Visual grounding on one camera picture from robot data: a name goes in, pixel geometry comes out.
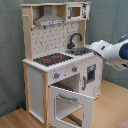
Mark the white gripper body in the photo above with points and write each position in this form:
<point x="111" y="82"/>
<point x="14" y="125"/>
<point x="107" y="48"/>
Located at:
<point x="99" y="48"/>

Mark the white oven door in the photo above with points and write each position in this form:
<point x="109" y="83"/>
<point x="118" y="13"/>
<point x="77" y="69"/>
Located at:
<point x="64" y="102"/>

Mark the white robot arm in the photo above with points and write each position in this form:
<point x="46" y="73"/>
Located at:
<point x="114" y="55"/>

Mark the wooden toy kitchen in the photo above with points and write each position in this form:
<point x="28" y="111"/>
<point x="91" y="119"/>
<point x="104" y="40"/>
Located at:
<point x="46" y="40"/>

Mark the grey toy sink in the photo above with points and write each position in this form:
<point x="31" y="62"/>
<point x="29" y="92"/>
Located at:
<point x="78" y="51"/>

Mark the white cabinet door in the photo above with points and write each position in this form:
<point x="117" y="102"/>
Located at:
<point x="91" y="76"/>

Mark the right stove knob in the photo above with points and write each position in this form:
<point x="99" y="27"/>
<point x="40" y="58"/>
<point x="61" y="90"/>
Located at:
<point x="74" y="69"/>

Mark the stove knob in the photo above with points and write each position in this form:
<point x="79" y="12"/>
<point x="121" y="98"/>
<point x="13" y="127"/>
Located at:
<point x="56" y="75"/>
<point x="74" y="69"/>

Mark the toy microwave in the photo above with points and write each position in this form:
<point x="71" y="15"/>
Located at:
<point x="77" y="11"/>

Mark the black stovetop red burners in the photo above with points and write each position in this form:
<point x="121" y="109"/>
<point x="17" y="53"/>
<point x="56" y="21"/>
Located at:
<point x="52" y="59"/>

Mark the left stove knob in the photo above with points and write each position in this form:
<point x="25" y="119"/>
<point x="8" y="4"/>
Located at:
<point x="56" y="75"/>

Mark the grey range hood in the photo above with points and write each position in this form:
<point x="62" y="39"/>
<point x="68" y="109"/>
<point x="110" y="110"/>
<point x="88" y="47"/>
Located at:
<point x="48" y="18"/>

